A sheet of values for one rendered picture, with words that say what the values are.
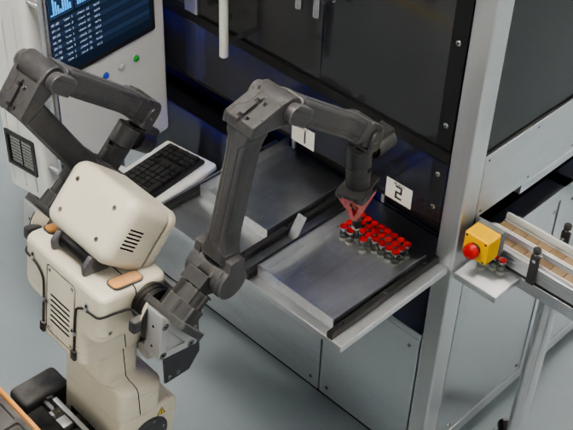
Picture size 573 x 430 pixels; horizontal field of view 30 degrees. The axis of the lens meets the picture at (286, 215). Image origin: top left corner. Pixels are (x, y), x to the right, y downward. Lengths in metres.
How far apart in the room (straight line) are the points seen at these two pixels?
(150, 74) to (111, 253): 1.12
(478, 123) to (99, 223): 0.90
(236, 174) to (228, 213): 0.09
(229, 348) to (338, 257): 1.06
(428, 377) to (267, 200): 0.67
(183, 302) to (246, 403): 1.47
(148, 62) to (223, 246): 1.14
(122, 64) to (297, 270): 0.79
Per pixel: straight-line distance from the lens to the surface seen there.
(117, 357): 2.36
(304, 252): 2.74
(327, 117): 2.12
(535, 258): 2.69
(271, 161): 3.04
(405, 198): 2.73
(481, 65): 2.40
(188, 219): 2.84
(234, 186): 2.00
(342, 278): 2.68
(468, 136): 2.50
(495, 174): 2.67
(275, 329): 3.47
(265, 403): 3.55
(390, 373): 3.14
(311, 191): 2.94
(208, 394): 3.57
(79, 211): 2.17
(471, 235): 2.63
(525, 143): 2.73
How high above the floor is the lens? 2.69
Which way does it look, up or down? 39 degrees down
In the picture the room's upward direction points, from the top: 2 degrees clockwise
